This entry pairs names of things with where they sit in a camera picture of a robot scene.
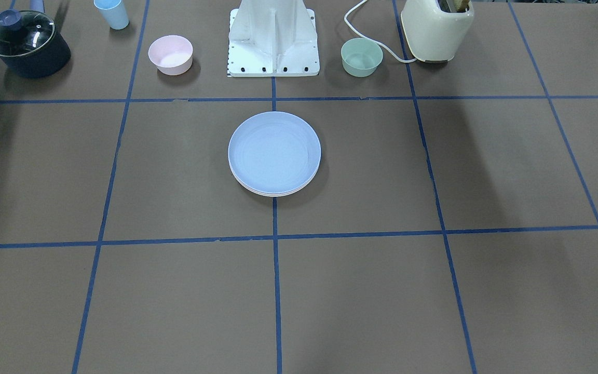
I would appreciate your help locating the blue plate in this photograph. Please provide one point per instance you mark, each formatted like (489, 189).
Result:
(275, 140)

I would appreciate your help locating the pink plate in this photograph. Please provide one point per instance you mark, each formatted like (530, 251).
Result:
(273, 183)

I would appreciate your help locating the cream toaster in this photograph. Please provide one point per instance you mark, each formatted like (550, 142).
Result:
(434, 30)

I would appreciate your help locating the green bowl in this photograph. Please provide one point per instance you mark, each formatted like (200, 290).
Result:
(360, 57)

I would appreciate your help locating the cream plate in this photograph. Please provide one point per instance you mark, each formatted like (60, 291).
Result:
(273, 195)

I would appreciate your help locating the pink bowl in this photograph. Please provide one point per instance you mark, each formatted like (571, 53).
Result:
(171, 54)

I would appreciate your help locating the light blue cup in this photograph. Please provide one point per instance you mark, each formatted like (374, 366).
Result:
(114, 13)

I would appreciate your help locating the dark blue saucepan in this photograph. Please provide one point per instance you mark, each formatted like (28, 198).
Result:
(53, 57)

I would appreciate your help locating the glass pot lid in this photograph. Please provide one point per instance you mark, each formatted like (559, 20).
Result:
(22, 32)

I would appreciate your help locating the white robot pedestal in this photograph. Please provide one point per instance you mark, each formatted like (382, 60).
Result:
(272, 39)

